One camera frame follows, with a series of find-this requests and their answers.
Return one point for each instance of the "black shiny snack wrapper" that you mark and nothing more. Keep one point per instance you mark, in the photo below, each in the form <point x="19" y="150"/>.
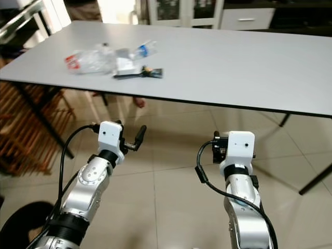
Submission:
<point x="150" y="73"/>

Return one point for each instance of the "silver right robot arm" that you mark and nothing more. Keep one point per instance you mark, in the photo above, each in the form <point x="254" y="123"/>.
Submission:
<point x="241" y="199"/>

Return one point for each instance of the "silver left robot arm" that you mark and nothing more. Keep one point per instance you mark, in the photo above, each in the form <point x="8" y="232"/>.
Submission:
<point x="91" y="179"/>

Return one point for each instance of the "round black rubbish bin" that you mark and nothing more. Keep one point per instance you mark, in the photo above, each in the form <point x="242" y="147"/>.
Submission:
<point x="21" y="220"/>

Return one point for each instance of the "black metal table leg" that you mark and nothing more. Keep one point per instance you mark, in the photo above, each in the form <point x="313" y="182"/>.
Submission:
<point x="284" y="120"/>
<point x="315" y="179"/>
<point x="100" y="99"/>
<point x="46" y="122"/>

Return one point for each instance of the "small white packet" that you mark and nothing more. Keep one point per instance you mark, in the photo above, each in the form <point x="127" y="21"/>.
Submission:
<point x="125" y="66"/>

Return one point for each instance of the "clear bottle blue label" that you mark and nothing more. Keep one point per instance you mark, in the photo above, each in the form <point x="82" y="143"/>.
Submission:
<point x="140" y="51"/>

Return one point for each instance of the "crushed clear bottle red label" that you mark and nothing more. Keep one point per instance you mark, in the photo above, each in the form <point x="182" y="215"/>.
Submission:
<point x="91" y="60"/>

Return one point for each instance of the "brown wooden slatted rack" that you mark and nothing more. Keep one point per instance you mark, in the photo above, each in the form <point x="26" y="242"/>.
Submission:
<point x="26" y="132"/>

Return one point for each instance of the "white drawer unit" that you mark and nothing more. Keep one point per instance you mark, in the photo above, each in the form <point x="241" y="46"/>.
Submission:
<point x="246" y="19"/>

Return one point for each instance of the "white glass door cabinet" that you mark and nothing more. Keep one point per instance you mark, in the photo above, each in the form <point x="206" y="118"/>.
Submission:
<point x="184" y="14"/>

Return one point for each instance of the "person in brown clothes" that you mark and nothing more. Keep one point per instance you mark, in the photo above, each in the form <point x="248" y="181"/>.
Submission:
<point x="83" y="10"/>

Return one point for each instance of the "dark low cabinet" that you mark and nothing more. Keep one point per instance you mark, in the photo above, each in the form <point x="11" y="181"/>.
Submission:
<point x="303" y="16"/>

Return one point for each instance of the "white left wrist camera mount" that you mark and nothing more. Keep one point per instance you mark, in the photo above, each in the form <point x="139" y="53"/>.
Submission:
<point x="110" y="136"/>

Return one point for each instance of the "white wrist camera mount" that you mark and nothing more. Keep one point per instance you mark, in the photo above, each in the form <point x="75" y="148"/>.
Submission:
<point x="240" y="146"/>
<point x="110" y="136"/>

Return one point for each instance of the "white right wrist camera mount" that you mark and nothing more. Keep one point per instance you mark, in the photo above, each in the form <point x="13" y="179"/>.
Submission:
<point x="240" y="146"/>

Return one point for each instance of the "grey metal frame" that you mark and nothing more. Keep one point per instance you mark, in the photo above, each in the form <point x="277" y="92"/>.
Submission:
<point x="23" y="21"/>

